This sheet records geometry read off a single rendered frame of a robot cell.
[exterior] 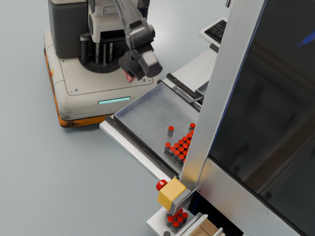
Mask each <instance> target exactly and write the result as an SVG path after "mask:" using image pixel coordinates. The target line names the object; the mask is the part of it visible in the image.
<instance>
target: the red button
mask: <svg viewBox="0 0 315 236"><path fill-rule="evenodd" d="M167 183H168V182H167V181H166V180H164V179H162V180H160V181H159V182H158V183H157V185H156V189H157V190H158V191H160V189H162V188H163V187H164V186H165V185H166V184H167Z"/></svg>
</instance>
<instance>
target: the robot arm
mask: <svg viewBox="0 0 315 236"><path fill-rule="evenodd" d="M112 1H113V3H114V5H115V7H116V9H117V11H118V14H119V17H120V21H121V25H122V27H123V29H124V33H125V37H126V43H127V45H128V47H129V48H130V50H131V52H129V53H127V54H126V55H124V56H122V57H120V58H119V66H120V67H121V68H122V69H123V72H124V74H125V76H126V78H127V81H128V82H129V83H131V82H132V81H133V80H134V79H135V78H137V80H138V81H139V80H141V79H142V78H143V77H144V76H147V77H148V78H152V77H155V76H157V75H158V74H160V73H161V71H162V69H163V68H162V66H161V64H160V63H159V61H158V59H157V58H156V56H155V54H154V53H153V51H154V48H153V47H152V45H151V43H152V42H154V38H155V37H156V35H155V30H154V27H153V26H152V25H149V24H148V23H147V21H146V19H145V18H143V16H142V14H141V12H140V11H139V10H138V9H137V8H136V6H135V5H134V3H133V2H132V0H112Z"/></svg>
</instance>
